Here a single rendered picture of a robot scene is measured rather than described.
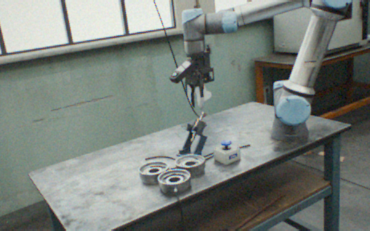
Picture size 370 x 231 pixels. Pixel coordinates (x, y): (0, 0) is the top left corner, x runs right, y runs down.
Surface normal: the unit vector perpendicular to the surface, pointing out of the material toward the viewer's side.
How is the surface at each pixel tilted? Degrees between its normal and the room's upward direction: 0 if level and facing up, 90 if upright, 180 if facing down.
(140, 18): 90
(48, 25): 90
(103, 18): 90
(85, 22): 90
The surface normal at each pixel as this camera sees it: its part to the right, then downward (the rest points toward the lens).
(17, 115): 0.55, 0.19
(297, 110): -0.20, 0.43
